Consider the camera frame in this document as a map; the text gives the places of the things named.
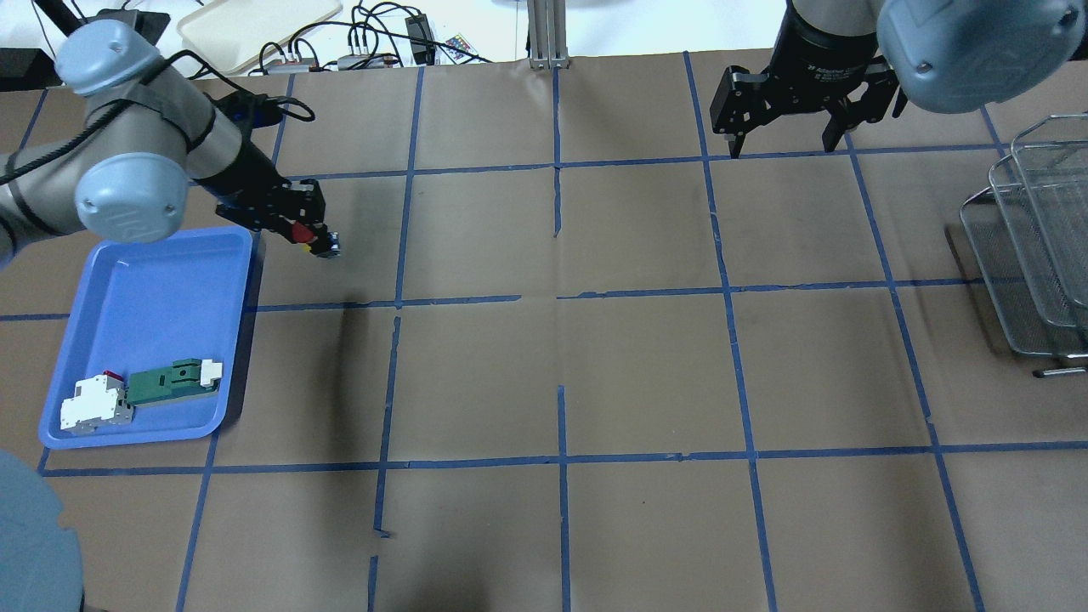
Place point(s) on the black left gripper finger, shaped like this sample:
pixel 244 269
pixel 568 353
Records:
pixel 310 221

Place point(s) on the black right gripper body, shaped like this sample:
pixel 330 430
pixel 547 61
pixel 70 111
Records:
pixel 820 61

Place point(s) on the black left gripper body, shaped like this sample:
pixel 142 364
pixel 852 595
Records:
pixel 240 176

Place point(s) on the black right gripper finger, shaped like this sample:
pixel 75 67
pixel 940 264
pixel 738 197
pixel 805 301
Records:
pixel 835 130
pixel 736 144

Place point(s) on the red emergency stop button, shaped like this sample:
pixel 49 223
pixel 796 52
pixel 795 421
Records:
pixel 317 239

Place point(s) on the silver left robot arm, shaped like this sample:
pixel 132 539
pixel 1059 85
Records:
pixel 149 134

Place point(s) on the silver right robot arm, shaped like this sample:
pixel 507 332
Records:
pixel 954 57

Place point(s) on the blue plastic tray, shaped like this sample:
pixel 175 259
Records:
pixel 143 306

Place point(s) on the green terminal block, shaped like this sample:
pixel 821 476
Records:
pixel 182 380

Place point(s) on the white circuit breaker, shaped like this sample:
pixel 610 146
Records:
pixel 95 402

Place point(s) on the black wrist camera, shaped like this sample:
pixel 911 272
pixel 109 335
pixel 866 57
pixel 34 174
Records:
pixel 258 110

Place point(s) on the silver wire mesh shelf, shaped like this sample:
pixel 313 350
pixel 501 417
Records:
pixel 1027 232

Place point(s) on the aluminium frame post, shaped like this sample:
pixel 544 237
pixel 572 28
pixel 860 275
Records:
pixel 547 35

